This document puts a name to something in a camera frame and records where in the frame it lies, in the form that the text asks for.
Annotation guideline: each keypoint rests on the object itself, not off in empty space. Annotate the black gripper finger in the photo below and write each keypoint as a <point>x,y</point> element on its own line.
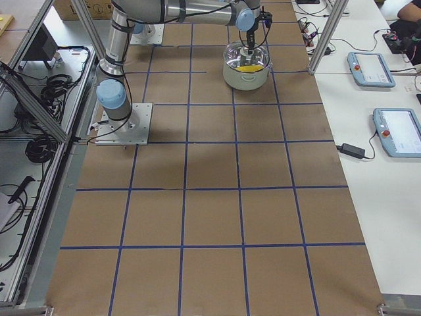
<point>250,48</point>

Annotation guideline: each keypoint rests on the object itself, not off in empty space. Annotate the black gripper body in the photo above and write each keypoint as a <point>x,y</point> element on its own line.
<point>250,34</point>

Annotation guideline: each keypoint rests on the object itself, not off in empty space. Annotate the glass pot lid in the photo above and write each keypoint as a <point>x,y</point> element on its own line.
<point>235,55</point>

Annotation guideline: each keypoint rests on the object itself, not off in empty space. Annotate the yellow corn cob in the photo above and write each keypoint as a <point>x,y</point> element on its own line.
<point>250,68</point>

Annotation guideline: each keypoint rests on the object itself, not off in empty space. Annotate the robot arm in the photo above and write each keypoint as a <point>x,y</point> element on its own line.
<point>112,93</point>
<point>142,32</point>

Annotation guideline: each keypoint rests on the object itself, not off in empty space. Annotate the pale green cooking pot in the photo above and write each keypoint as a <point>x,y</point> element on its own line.
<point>245,81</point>

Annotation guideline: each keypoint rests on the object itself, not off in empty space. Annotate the upper blue teach pendant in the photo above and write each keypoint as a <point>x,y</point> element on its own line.
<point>370,70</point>

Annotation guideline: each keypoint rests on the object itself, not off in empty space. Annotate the blue teach pendant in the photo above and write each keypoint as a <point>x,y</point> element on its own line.
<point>399,131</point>
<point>370,70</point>

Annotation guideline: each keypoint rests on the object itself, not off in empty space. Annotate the black power adapter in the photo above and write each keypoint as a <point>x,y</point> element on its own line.
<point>351,150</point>

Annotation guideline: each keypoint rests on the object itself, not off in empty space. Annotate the small electronics board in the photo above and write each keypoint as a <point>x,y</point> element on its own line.
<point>395,44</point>

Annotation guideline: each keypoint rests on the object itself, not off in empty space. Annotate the person in black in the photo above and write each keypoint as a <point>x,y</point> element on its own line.
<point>408,17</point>

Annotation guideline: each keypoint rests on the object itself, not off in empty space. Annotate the lower blue teach pendant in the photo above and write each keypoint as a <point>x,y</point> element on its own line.
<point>399,131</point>

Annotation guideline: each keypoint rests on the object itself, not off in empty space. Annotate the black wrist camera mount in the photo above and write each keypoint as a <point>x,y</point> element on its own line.
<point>266,18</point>

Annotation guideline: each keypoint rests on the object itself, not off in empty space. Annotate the aluminium frame post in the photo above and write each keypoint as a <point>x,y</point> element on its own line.
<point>326,35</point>

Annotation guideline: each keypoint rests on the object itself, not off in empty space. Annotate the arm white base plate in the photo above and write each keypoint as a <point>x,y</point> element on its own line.
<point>154,40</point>
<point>135,130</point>

